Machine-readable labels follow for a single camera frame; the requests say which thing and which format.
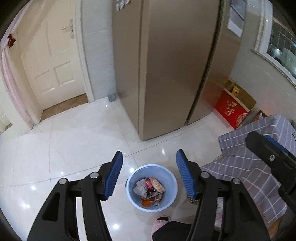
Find red gift box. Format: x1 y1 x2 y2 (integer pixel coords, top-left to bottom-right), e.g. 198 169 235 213
215 89 249 129

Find cardboard boxes by wall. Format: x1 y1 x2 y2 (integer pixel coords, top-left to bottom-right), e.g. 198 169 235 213
225 78 256 110

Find gold double-door refrigerator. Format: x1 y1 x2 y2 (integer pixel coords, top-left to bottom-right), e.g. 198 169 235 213
112 1 242 141

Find white panel door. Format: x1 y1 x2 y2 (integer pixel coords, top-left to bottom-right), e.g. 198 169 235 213
16 0 85 109

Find pink lace curtain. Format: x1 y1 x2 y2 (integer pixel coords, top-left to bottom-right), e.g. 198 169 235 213
0 49 31 127

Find pink slipper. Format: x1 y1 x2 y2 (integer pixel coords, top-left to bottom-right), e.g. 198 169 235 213
151 216 170 241

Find trash inside bin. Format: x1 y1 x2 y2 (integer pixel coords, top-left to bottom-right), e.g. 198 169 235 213
133 177 166 207

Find window with white frame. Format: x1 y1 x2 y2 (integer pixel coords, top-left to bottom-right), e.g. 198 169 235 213
253 11 295 86

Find light blue trash bin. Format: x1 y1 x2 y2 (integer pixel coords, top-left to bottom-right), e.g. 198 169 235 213
125 164 178 212

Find small grey floor object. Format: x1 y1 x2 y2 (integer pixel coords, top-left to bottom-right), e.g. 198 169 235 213
108 93 116 102

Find papers on refrigerator door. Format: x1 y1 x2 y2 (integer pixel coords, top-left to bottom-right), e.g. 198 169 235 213
227 0 247 37

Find purple checked tablecloth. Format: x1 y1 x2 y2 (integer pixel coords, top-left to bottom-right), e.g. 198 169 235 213
201 114 295 226

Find person's black trouser leg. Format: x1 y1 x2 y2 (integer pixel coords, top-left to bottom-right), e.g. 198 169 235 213
152 221 192 241

